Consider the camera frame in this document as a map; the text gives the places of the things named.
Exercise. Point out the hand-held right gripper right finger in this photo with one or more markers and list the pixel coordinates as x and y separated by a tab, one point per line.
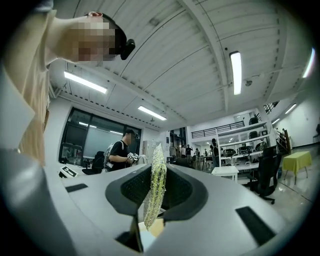
220	207

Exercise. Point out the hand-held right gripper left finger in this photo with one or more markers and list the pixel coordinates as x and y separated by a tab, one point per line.
100	197

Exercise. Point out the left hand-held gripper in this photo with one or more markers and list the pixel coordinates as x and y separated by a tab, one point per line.
68	172

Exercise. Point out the white mesh cloth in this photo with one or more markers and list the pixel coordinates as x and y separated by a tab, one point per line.
157	180

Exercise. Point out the tan object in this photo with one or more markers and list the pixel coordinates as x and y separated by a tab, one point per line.
158	227

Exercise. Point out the table with yellow-green cloth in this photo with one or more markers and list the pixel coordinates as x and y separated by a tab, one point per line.
297	160

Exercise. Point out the black office chair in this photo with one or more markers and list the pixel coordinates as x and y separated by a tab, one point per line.
267	170
96	162

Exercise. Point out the small white table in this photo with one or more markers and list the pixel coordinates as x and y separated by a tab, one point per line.
225	171

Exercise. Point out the large dark-framed window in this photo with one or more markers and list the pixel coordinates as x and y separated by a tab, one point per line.
100	140

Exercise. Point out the white shelving unit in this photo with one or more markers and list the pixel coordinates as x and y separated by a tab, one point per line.
246	145

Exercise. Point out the black mezzanine railing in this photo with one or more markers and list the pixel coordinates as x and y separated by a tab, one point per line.
217	129

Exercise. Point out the long ceiling light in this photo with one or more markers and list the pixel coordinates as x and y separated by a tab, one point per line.
152	112
236	72
85	82
290	108

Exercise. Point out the staircase railing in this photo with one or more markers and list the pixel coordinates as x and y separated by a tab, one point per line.
283	141

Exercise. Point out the person's beige shirt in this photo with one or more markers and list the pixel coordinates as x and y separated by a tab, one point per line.
30	82

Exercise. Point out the round ceiling detector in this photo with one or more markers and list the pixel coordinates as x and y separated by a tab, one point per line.
248	82

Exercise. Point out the person's head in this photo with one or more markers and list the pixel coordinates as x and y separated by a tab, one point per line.
92	37

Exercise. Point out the black head camera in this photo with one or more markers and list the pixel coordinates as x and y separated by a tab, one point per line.
128	48

